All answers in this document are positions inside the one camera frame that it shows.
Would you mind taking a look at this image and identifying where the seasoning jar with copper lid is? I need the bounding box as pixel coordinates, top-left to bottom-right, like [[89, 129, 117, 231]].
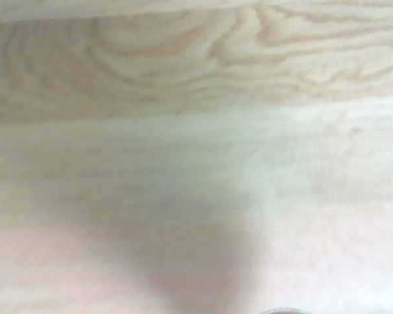
[[257, 307, 308, 314]]

